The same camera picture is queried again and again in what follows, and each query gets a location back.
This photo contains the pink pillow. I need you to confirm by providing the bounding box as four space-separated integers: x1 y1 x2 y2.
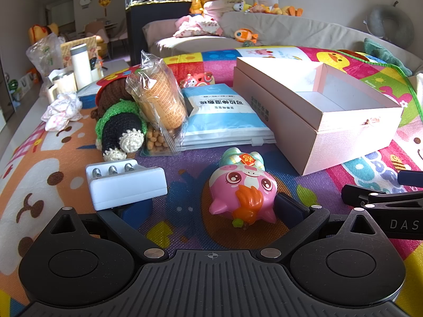
203 0 245 17

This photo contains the small red lion toy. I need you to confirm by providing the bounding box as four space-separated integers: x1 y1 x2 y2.
179 73 217 90

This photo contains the pink floral blanket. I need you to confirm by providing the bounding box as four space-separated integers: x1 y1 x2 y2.
173 16 223 38

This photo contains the yellow patterned paper bag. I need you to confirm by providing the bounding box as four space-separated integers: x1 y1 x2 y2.
60 36 100 70

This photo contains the beige dining chair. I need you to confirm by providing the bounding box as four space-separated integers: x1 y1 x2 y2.
84 21 106 43

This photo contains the large yellow plush toy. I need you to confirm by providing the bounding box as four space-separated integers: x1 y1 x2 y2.
28 23 60 45

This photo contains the clear biscuit packet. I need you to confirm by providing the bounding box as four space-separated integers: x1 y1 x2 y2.
126 50 189 139

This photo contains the blue wipes packet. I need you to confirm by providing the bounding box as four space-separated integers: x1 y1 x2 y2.
180 83 276 149

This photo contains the grey neck pillow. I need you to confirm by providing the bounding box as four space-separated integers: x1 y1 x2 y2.
365 2 410 40

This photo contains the clear plastic bag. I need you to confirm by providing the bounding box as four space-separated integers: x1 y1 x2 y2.
26 33 67 76

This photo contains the clear peanut packet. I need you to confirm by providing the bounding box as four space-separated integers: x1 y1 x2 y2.
140 124 186 157

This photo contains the blue flat box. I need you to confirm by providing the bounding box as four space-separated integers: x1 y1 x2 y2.
77 82 103 109

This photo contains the pink cardboard box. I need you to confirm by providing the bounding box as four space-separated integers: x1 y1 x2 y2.
233 57 404 176

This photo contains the orange fish plush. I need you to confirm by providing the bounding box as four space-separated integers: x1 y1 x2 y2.
234 28 259 43

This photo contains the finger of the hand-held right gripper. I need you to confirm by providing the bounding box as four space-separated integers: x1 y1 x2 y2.
397 170 423 185
341 184 423 210

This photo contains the black tank cabinet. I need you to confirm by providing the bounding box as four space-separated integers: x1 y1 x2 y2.
126 3 195 67

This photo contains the beige sofa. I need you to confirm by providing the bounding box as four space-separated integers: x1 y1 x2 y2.
142 11 423 73

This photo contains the white thermos bottle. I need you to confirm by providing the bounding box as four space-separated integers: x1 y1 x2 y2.
69 44 93 90

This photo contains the row of duck plush toys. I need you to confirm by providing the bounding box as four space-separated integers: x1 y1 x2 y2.
245 3 303 17

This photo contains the white battery charger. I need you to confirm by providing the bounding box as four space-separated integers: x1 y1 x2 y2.
85 159 168 211

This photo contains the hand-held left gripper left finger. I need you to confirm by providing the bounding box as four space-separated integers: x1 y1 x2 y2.
49 199 170 262

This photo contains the brown green crochet doll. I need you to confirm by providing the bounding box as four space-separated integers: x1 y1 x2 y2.
91 67 148 162

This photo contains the pink pig toy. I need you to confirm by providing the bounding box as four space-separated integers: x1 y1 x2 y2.
208 147 278 228

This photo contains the white mug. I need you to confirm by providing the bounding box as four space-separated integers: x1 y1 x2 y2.
47 73 78 103

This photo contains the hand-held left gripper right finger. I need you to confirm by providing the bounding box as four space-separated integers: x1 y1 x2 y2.
259 192 380 262

